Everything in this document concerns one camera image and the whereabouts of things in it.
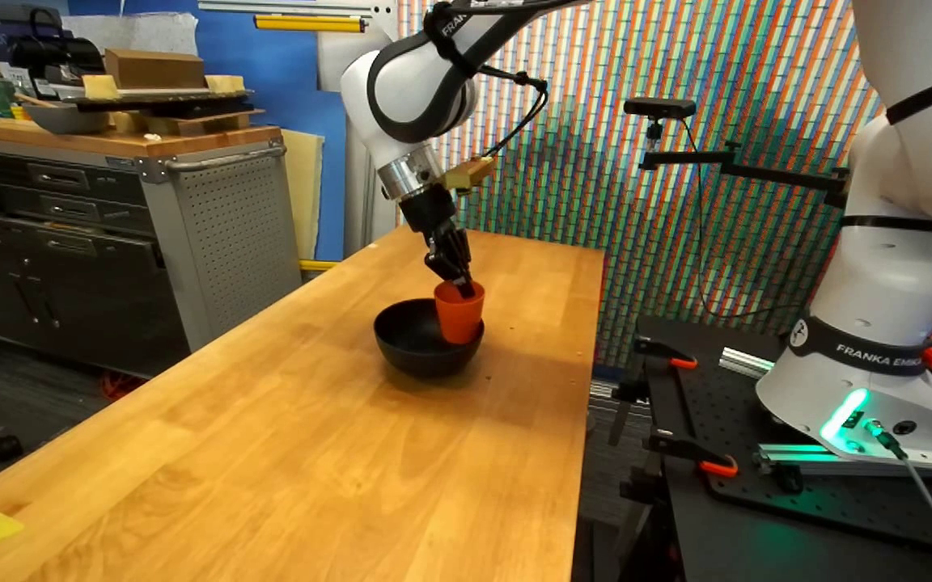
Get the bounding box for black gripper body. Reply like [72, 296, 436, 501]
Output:
[395, 181, 472, 278]

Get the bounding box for orange plastic cup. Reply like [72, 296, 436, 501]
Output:
[431, 278, 490, 349]

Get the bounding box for black bowl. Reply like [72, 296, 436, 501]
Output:
[374, 296, 490, 382]

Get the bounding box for yellow leaning board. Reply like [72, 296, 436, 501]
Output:
[279, 126, 330, 264]

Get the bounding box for yellow spirit level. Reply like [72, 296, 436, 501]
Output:
[250, 11, 370, 37]

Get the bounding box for yellow foam block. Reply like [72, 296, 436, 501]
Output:
[81, 70, 250, 106]

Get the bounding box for brown wooden box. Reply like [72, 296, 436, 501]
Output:
[100, 50, 212, 89]

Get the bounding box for gray perforated tool cabinet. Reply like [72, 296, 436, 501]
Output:
[0, 116, 306, 382]

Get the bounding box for tan wrist camera mount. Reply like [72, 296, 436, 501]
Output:
[445, 152, 498, 197]

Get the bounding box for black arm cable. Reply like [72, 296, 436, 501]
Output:
[420, 0, 554, 169]

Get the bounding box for orange handled clamp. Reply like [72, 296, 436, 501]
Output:
[643, 427, 746, 484]
[632, 332, 706, 378]

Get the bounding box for black exterior camera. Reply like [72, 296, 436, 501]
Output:
[622, 97, 698, 147]

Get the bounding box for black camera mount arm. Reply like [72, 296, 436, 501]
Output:
[637, 135, 856, 209]

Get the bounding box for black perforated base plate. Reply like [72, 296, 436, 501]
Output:
[635, 314, 932, 582]

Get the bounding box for aluminium rail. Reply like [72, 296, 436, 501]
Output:
[753, 437, 932, 477]

